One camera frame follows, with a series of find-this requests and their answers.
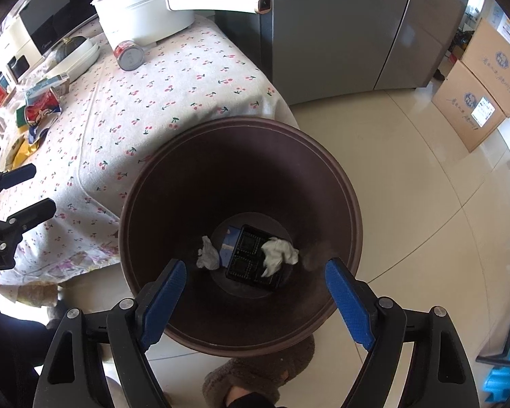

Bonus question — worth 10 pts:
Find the light blue small box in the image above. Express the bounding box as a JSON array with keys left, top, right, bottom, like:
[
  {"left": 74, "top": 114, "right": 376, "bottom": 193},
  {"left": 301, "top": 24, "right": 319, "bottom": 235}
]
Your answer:
[{"left": 24, "top": 73, "right": 70, "bottom": 101}]

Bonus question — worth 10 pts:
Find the red soda can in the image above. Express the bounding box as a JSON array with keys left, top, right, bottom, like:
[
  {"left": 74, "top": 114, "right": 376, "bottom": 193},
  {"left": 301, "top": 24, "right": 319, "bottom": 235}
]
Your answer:
[{"left": 113, "top": 40, "right": 145, "bottom": 71}]

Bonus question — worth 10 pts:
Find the lined paper ball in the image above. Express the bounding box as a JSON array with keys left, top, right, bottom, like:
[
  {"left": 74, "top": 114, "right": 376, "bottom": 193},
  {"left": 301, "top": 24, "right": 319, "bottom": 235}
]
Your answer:
[{"left": 261, "top": 237, "right": 299, "bottom": 277}]

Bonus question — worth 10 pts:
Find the yellow snack wrapper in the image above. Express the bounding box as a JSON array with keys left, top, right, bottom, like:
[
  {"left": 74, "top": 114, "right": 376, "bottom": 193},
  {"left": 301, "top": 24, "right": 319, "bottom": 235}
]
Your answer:
[{"left": 5, "top": 136, "right": 39, "bottom": 170}]

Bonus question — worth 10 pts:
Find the white tissue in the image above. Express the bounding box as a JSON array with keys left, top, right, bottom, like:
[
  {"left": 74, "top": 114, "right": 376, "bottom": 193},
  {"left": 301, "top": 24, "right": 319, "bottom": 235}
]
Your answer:
[{"left": 196, "top": 236, "right": 221, "bottom": 271}]

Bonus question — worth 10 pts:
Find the blue biscuit box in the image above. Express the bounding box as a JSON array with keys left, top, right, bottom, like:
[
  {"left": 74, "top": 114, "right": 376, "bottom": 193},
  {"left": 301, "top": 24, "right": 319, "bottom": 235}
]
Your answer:
[{"left": 219, "top": 226, "right": 240, "bottom": 268}]

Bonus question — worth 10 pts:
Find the dark brown trash bin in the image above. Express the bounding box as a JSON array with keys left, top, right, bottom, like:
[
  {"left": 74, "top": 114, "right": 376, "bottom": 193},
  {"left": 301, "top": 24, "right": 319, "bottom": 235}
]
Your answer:
[{"left": 119, "top": 117, "right": 363, "bottom": 357}]

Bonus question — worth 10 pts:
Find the blue plastic stool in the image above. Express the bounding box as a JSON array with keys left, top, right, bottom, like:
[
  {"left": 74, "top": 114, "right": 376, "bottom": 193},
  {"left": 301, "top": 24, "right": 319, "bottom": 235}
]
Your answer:
[{"left": 483, "top": 368, "right": 510, "bottom": 407}]

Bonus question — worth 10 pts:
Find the cherry print tablecloth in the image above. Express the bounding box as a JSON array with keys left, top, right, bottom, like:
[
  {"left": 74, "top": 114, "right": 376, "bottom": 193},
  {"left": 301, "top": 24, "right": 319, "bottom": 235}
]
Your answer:
[{"left": 0, "top": 17, "right": 295, "bottom": 286}]

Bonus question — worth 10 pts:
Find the dark green pumpkin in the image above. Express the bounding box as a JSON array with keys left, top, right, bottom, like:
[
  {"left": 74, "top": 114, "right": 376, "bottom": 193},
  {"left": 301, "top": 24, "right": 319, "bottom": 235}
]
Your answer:
[{"left": 55, "top": 36, "right": 87, "bottom": 63}]

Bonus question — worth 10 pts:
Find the brown fuzzy slipper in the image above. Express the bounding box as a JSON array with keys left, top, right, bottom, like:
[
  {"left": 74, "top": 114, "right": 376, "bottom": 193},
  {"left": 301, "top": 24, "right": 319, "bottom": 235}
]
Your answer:
[{"left": 202, "top": 335, "right": 315, "bottom": 407}]

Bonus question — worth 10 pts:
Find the black microwave oven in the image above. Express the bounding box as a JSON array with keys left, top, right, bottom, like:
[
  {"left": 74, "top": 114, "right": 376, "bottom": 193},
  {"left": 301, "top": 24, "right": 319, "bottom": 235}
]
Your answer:
[{"left": 20, "top": 0, "right": 97, "bottom": 55}]

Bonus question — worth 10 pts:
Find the black plastic tray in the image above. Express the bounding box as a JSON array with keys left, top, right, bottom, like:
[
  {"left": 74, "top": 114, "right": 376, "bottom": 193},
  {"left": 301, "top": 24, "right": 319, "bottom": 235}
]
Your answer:
[{"left": 225, "top": 224, "right": 292, "bottom": 299}]

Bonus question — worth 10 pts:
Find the white electric cooking pot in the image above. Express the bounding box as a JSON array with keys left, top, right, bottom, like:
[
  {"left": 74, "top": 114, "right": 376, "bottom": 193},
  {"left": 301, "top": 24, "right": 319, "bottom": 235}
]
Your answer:
[{"left": 92, "top": 0, "right": 272, "bottom": 48}]

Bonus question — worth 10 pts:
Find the lower cardboard box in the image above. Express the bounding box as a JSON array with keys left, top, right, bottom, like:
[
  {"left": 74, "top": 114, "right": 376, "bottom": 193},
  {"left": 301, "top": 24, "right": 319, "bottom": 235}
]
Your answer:
[{"left": 432, "top": 61, "right": 506, "bottom": 152}]

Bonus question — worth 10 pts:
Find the cardboard box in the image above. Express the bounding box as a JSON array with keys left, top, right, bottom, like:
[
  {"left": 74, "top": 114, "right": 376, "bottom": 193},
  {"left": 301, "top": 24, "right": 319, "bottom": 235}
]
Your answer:
[
  {"left": 461, "top": 18, "right": 510, "bottom": 117},
  {"left": 432, "top": 61, "right": 506, "bottom": 152}
]

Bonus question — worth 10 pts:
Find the upper cardboard box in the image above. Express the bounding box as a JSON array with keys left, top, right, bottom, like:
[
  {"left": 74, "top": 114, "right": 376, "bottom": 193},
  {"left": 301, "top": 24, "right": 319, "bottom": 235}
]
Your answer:
[{"left": 461, "top": 18, "right": 510, "bottom": 117}]

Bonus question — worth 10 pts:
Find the grey refrigerator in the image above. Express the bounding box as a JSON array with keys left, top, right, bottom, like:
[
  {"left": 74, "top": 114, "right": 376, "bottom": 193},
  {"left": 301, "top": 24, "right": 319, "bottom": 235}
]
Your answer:
[{"left": 215, "top": 0, "right": 468, "bottom": 105}]

